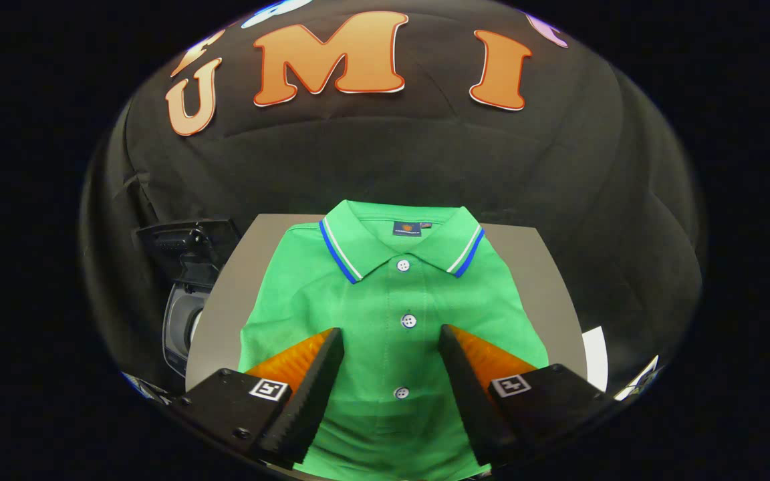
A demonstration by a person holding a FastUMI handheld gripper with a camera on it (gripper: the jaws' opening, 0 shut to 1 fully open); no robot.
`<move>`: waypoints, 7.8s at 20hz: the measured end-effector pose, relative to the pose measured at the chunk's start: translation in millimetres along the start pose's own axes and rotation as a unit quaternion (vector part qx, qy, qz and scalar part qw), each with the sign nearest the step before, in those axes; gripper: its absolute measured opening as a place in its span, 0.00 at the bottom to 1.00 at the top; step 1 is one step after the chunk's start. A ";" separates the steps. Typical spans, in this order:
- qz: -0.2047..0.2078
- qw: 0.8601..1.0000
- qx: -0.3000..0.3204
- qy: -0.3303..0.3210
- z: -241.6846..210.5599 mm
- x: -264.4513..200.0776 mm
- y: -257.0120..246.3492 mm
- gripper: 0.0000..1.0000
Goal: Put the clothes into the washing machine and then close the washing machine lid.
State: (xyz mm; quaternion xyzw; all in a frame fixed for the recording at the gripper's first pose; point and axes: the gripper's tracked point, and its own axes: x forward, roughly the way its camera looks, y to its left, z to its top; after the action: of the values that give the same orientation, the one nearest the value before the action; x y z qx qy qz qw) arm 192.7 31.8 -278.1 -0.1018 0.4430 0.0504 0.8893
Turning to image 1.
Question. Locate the grey washing machine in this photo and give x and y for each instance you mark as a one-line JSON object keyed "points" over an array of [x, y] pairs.
{"points": [[178, 327]]}

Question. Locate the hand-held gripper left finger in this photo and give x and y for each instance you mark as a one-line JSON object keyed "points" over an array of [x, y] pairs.
{"points": [[308, 401]]}

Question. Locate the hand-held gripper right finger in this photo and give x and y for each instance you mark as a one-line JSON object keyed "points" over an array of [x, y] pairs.
{"points": [[475, 401]]}

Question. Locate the green polo shirt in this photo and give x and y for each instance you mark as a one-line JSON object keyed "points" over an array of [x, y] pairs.
{"points": [[385, 300]]}

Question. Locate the black backdrop cloth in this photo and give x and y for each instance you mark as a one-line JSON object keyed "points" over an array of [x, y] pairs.
{"points": [[392, 160]]}

